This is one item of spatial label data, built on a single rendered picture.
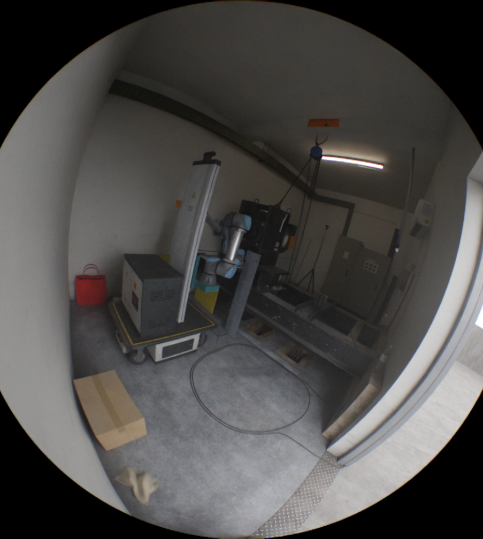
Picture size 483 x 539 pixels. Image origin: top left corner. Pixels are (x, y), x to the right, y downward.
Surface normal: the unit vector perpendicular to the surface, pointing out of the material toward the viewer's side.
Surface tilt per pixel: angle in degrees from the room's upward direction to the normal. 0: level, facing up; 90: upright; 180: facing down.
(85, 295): 88
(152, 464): 0
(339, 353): 90
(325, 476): 0
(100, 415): 0
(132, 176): 90
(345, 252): 90
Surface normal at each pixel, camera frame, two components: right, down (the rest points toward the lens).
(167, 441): 0.27, -0.93
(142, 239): 0.68, 0.37
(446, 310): -0.68, 0.00
